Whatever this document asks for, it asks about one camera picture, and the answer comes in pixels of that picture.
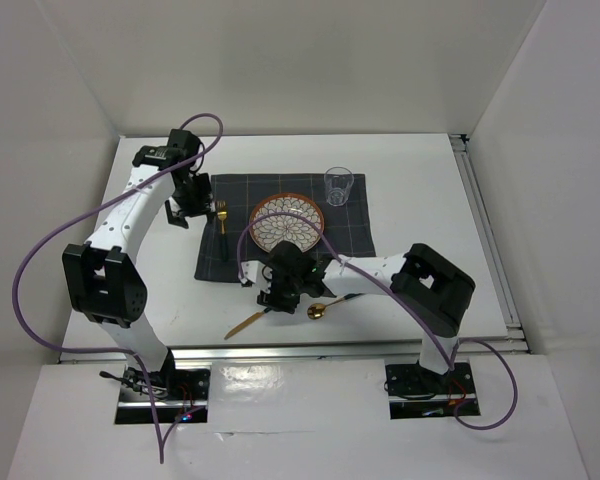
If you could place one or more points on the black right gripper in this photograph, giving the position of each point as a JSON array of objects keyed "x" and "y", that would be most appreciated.
[{"x": 269, "y": 296}]

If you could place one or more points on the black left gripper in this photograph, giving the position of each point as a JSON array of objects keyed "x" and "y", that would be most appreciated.
[{"x": 200, "y": 206}]

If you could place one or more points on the gold knife green handle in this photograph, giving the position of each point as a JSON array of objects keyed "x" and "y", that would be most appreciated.
[{"x": 246, "y": 323}]

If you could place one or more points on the gold fork green handle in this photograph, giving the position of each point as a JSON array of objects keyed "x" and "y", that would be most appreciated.
[{"x": 222, "y": 215}]

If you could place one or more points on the floral ceramic plate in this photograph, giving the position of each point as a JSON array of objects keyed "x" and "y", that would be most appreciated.
[{"x": 289, "y": 217}]

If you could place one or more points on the dark grey checked cloth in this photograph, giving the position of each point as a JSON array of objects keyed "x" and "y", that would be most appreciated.
[{"x": 346, "y": 227}]

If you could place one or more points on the clear drinking glass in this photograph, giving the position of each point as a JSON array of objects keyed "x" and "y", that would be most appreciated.
[{"x": 338, "y": 183}]

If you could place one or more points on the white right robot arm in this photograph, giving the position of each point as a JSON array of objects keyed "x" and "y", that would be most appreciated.
[{"x": 426, "y": 285}]

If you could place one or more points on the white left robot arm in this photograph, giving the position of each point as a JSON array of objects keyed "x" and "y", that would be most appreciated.
[{"x": 101, "y": 276}]

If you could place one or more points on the gold spoon green handle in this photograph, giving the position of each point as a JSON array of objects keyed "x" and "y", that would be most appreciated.
[{"x": 317, "y": 310}]

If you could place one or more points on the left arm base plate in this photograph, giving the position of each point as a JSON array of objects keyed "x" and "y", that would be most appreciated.
[{"x": 185, "y": 400}]

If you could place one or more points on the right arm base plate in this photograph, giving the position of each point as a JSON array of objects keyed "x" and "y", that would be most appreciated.
[{"x": 416, "y": 393}]

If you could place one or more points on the aluminium right side rail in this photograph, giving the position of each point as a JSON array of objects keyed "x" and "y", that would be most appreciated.
[{"x": 485, "y": 225}]

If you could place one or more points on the aluminium rail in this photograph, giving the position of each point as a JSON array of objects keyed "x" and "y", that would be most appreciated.
[
  {"x": 485, "y": 225},
  {"x": 319, "y": 351}
]

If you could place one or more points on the aluminium front rail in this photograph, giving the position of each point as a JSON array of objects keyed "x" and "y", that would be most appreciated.
[{"x": 319, "y": 351}]

